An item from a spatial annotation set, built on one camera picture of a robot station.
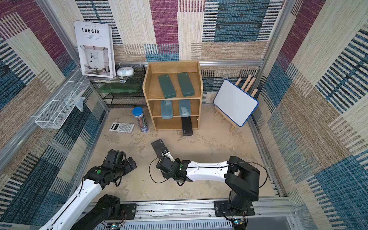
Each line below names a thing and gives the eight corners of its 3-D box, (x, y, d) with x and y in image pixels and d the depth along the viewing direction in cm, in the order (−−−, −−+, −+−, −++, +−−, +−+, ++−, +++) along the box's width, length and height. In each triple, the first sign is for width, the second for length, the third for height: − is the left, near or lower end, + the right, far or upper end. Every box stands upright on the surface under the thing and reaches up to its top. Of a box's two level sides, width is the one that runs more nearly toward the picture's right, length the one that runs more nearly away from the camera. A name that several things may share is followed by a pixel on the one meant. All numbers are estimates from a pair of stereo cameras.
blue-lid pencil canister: (138, 132, 106) (130, 114, 91) (140, 124, 111) (133, 106, 96) (148, 132, 106) (142, 114, 91) (150, 124, 111) (144, 106, 96)
